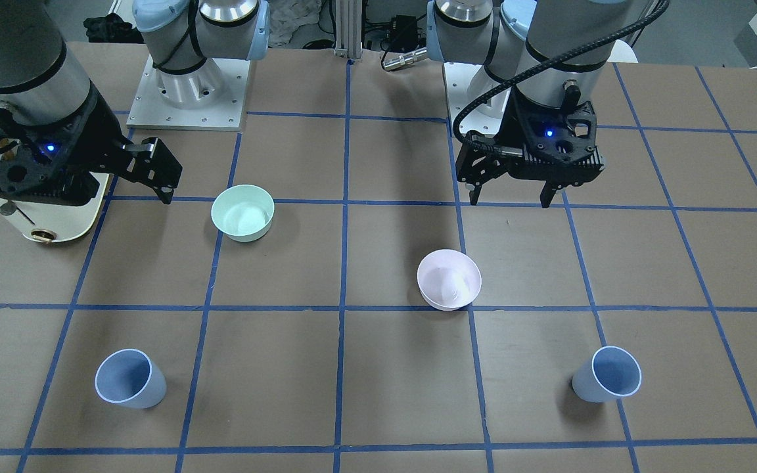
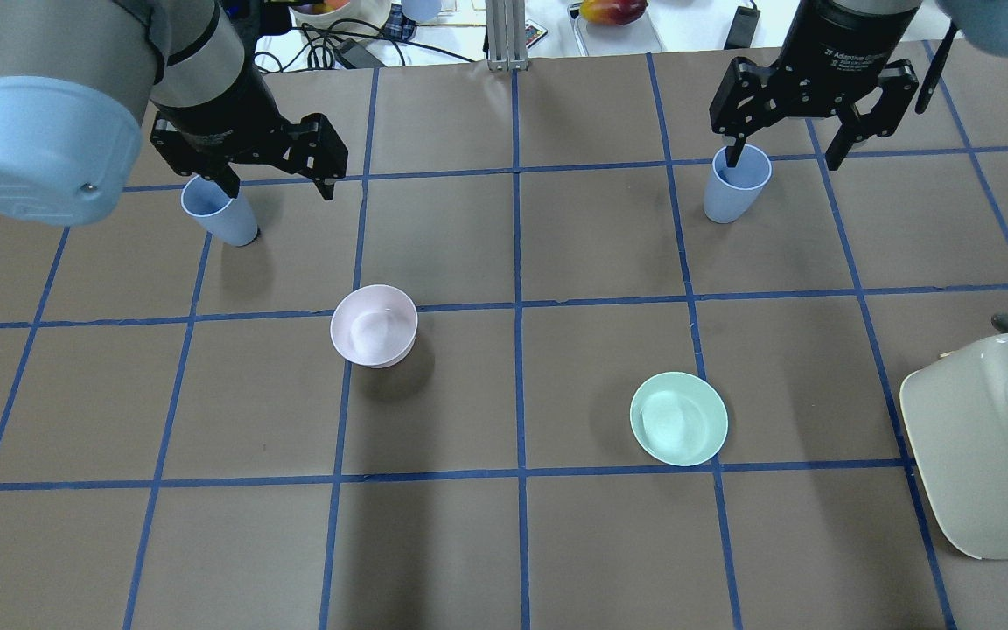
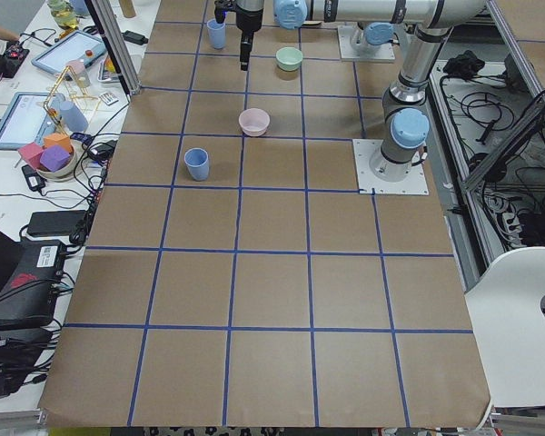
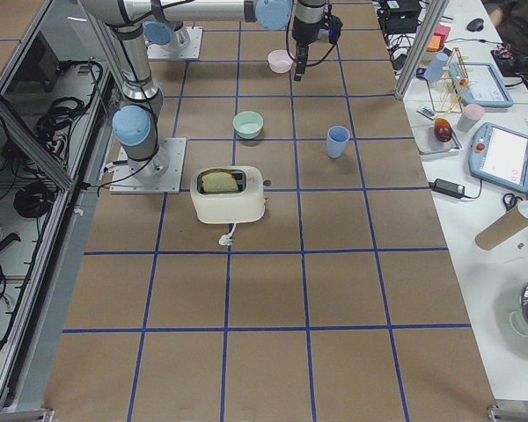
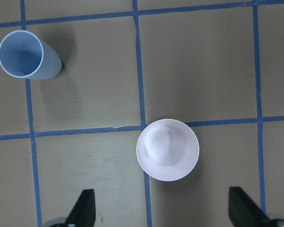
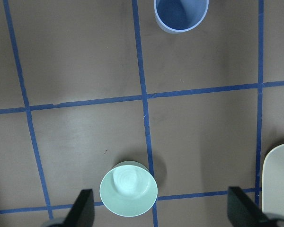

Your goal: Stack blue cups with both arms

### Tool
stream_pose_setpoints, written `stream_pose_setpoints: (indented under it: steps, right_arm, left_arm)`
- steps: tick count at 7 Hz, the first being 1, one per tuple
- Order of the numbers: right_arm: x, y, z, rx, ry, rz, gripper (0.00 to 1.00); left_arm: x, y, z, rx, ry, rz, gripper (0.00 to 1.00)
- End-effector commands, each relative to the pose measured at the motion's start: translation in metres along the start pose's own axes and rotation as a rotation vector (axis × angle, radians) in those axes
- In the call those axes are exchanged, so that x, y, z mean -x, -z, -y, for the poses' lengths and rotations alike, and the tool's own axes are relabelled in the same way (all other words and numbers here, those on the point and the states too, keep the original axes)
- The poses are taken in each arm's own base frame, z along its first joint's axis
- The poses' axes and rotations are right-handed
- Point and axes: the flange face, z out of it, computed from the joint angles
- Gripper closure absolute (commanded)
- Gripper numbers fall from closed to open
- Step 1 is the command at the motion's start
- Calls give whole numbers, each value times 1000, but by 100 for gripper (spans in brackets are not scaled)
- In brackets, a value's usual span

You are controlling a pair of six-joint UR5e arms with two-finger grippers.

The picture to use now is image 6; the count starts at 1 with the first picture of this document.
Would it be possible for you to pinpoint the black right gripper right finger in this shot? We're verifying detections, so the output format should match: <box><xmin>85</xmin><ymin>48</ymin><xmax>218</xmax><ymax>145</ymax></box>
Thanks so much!
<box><xmin>227</xmin><ymin>186</ymin><xmax>268</xmax><ymax>227</ymax></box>

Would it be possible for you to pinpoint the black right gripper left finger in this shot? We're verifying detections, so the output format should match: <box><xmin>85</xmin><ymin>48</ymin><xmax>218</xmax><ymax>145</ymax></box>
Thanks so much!
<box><xmin>63</xmin><ymin>189</ymin><xmax>95</xmax><ymax>227</ymax></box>

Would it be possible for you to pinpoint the blue plastic cup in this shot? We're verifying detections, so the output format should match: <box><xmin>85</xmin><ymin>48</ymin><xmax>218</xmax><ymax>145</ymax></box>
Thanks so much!
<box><xmin>153</xmin><ymin>0</ymin><xmax>209</xmax><ymax>34</ymax></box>

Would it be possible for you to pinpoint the mint green bowl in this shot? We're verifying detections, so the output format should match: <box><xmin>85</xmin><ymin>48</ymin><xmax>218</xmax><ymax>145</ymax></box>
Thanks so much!
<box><xmin>99</xmin><ymin>161</ymin><xmax>158</xmax><ymax>217</ymax></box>

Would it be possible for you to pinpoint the white toaster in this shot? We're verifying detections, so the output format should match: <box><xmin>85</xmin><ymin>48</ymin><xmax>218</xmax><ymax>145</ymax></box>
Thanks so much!
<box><xmin>262</xmin><ymin>144</ymin><xmax>284</xmax><ymax>218</ymax></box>

